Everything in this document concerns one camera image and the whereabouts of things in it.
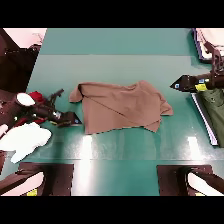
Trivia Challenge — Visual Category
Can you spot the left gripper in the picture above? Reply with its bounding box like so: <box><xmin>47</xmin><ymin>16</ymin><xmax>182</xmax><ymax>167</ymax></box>
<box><xmin>54</xmin><ymin>111</ymin><xmax>83</xmax><ymax>129</ymax></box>

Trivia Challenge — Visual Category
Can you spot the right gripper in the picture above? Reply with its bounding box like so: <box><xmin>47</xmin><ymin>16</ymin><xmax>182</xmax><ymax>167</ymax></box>
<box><xmin>169</xmin><ymin>74</ymin><xmax>202</xmax><ymax>94</ymax></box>

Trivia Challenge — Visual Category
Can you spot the brown T-shirt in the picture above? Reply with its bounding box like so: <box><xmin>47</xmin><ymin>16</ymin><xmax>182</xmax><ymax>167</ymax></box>
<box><xmin>68</xmin><ymin>79</ymin><xmax>175</xmax><ymax>136</ymax></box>

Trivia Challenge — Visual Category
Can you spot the dark green garment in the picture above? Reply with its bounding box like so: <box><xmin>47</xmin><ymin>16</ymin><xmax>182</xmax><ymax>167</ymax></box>
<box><xmin>196</xmin><ymin>87</ymin><xmax>224</xmax><ymax>148</ymax></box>

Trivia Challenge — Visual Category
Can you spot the white garment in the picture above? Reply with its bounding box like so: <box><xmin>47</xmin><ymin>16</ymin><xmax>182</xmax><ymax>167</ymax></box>
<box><xmin>0</xmin><ymin>121</ymin><xmax>53</xmax><ymax>165</ymax></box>
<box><xmin>194</xmin><ymin>28</ymin><xmax>224</xmax><ymax>62</ymax></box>

